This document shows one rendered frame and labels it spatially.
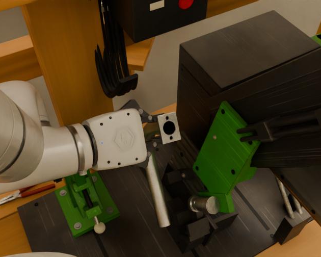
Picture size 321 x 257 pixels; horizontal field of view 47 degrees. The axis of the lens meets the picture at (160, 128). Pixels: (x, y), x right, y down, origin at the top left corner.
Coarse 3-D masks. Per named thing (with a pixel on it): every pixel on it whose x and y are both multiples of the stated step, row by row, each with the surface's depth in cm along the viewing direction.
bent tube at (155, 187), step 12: (156, 120) 70; (168, 120) 70; (144, 132) 79; (156, 132) 73; (168, 132) 73; (156, 168) 84; (156, 180) 83; (156, 192) 83; (156, 204) 83; (156, 216) 84; (168, 216) 84
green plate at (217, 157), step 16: (224, 112) 73; (224, 128) 74; (208, 144) 80; (224, 144) 75; (240, 144) 71; (256, 144) 68; (208, 160) 81; (224, 160) 76; (240, 160) 72; (208, 176) 82; (224, 176) 78; (240, 176) 78; (224, 192) 79
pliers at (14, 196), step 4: (52, 184) 105; (24, 188) 104; (28, 188) 105; (40, 188) 104; (44, 188) 104; (48, 188) 105; (16, 192) 104; (20, 192) 104; (28, 192) 104; (32, 192) 104; (36, 192) 104; (8, 196) 103; (12, 196) 103; (16, 196) 103; (20, 196) 103; (24, 196) 103; (0, 200) 102; (4, 200) 102; (8, 200) 102; (12, 200) 103; (0, 204) 102
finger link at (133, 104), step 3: (132, 99) 69; (126, 102) 69; (129, 102) 68; (132, 102) 69; (135, 102) 69; (126, 105) 68; (129, 105) 68; (132, 105) 69; (135, 105) 69; (138, 105) 69; (120, 108) 69; (123, 108) 68; (126, 108) 68; (129, 108) 68; (132, 108) 69; (135, 108) 69; (138, 108) 69
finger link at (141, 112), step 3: (138, 111) 69; (141, 111) 69; (144, 111) 70; (141, 114) 69; (144, 114) 70; (147, 114) 70; (156, 114) 71; (159, 114) 71; (162, 114) 72; (153, 117) 71; (153, 120) 70
